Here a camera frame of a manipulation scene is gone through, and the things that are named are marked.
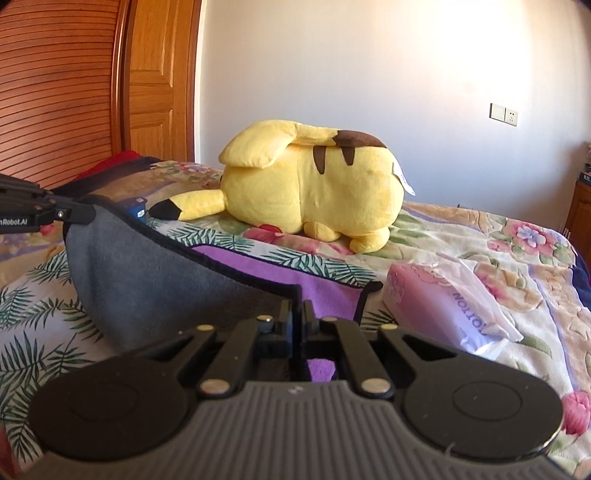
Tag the wooden nightstand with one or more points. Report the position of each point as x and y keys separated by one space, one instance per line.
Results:
x=581 y=212

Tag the small blue object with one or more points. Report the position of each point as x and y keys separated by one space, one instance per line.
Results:
x=139 y=207

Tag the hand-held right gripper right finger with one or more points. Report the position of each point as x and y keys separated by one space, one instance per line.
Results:
x=307 y=325

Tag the pink tissue pack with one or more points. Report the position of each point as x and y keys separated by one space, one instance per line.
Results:
x=429 y=300

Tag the wooden louvered wardrobe door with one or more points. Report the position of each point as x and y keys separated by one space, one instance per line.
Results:
x=55 y=92

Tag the yellow plush toy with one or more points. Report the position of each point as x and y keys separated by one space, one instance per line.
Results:
x=323 y=184

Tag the wall switch and socket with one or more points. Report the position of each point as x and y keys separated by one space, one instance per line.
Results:
x=503 y=114

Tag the dark cloth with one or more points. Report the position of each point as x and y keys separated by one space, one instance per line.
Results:
x=111 y=182

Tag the grey towel with black edge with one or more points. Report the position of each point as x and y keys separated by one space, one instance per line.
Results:
x=152 y=272

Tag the wooden panelled wardrobe door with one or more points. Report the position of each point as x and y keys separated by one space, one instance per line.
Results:
x=157 y=78

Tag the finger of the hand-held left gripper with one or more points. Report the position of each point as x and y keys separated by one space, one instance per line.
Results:
x=76 y=213

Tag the red cloth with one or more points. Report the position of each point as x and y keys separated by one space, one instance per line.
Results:
x=117 y=160

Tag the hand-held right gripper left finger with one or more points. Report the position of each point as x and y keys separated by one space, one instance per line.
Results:
x=288 y=325

